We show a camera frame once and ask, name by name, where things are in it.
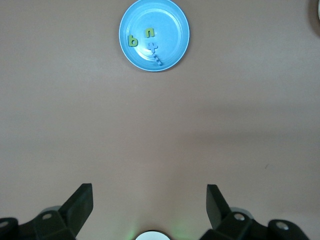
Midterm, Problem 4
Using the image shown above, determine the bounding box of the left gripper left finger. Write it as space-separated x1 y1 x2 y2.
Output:
0 183 94 240

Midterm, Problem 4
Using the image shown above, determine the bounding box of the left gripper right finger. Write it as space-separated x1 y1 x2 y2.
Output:
199 184 311 240

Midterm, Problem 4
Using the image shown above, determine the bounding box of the blue foam letter m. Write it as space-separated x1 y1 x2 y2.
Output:
152 53 165 67

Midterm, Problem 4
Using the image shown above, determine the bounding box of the green foam letter p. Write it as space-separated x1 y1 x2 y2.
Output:
126 34 139 48

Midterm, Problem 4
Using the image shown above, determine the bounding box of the blue foam letter t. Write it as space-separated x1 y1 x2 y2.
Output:
146 41 160 54

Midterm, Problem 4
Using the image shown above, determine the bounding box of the brown table mat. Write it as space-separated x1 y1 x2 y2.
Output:
0 0 320 240

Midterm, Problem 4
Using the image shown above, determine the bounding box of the blue plate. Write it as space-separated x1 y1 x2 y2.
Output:
118 0 191 73

